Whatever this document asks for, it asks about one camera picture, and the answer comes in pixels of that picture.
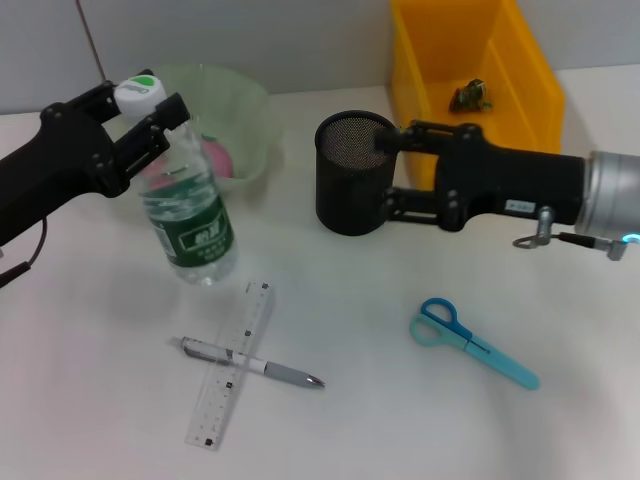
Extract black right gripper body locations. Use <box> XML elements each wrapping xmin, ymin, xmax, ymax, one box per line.
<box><xmin>433</xmin><ymin>123</ymin><xmax>590</xmax><ymax>234</ymax></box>

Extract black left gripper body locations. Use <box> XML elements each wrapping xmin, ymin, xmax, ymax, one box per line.
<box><xmin>0</xmin><ymin>101</ymin><xmax>135</xmax><ymax>247</ymax></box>

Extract green plastic wrapper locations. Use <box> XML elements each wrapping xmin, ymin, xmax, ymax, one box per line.
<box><xmin>449</xmin><ymin>77</ymin><xmax>494</xmax><ymax>115</ymax></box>

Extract pink toy peach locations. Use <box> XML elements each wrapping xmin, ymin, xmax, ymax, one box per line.
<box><xmin>199</xmin><ymin>134</ymin><xmax>235</xmax><ymax>180</ymax></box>

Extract clear green-label water bottle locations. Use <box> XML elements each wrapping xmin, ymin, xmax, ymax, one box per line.
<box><xmin>113</xmin><ymin>73</ymin><xmax>236</xmax><ymax>287</ymax></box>

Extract translucent green fruit bowl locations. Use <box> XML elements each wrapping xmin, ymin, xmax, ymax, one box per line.
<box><xmin>149</xmin><ymin>62</ymin><xmax>285</xmax><ymax>194</ymax></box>

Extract black mesh pen holder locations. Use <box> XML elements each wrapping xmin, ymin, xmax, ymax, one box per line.
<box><xmin>313</xmin><ymin>110</ymin><xmax>403</xmax><ymax>236</ymax></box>

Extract blue teal scissors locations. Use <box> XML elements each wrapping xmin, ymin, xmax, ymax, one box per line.
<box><xmin>408</xmin><ymin>297</ymin><xmax>541</xmax><ymax>391</ymax></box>

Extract white grey ballpoint pen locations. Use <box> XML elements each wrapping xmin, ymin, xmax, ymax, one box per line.
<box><xmin>172</xmin><ymin>335</ymin><xmax>327</xmax><ymax>390</ymax></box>

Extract clear plastic ruler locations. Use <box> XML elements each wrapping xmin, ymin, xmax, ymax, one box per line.
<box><xmin>185</xmin><ymin>279</ymin><xmax>277</xmax><ymax>449</ymax></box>

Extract yellow plastic bin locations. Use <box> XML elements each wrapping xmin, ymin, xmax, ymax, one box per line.
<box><xmin>389</xmin><ymin>0</ymin><xmax>566</xmax><ymax>186</ymax></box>

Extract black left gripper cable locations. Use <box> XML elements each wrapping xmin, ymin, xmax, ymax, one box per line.
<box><xmin>0</xmin><ymin>214</ymin><xmax>49</xmax><ymax>290</ymax></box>

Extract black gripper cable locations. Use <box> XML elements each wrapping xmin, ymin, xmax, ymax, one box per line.
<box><xmin>512</xmin><ymin>205</ymin><xmax>614</xmax><ymax>251</ymax></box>
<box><xmin>0</xmin><ymin>214</ymin><xmax>49</xmax><ymax>290</ymax></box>

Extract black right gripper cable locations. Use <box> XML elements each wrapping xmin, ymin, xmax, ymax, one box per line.
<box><xmin>512</xmin><ymin>205</ymin><xmax>614</xmax><ymax>251</ymax></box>

